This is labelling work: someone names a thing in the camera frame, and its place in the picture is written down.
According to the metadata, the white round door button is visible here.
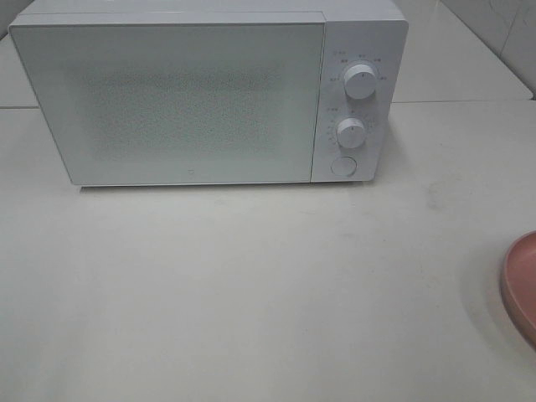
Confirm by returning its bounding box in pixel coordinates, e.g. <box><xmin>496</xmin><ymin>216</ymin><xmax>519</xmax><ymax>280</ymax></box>
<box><xmin>331</xmin><ymin>157</ymin><xmax>357</xmax><ymax>177</ymax></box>

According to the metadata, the pink round plate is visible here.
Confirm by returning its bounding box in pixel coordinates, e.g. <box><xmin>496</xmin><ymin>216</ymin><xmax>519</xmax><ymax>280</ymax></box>
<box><xmin>500</xmin><ymin>231</ymin><xmax>535</xmax><ymax>348</ymax></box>

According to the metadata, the white microwave door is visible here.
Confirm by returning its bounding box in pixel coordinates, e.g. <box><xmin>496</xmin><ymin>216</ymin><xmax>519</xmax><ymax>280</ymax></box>
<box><xmin>12</xmin><ymin>23</ymin><xmax>323</xmax><ymax>186</ymax></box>

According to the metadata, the lower white round knob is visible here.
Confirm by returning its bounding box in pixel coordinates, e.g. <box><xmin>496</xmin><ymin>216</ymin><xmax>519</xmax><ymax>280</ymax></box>
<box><xmin>336</xmin><ymin>118</ymin><xmax>366</xmax><ymax>149</ymax></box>

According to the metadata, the white round knob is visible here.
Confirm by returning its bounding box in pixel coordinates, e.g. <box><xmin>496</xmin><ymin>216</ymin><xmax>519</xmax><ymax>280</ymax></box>
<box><xmin>336</xmin><ymin>118</ymin><xmax>366</xmax><ymax>149</ymax></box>
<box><xmin>343</xmin><ymin>61</ymin><xmax>377</xmax><ymax>100</ymax></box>

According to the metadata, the upper white round knob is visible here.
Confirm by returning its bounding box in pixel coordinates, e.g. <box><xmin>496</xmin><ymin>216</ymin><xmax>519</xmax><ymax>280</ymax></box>
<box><xmin>343</xmin><ymin>61</ymin><xmax>377</xmax><ymax>100</ymax></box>

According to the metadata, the white microwave oven body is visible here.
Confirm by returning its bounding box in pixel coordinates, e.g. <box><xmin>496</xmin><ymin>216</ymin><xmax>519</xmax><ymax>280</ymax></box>
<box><xmin>8</xmin><ymin>1</ymin><xmax>409</xmax><ymax>185</ymax></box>

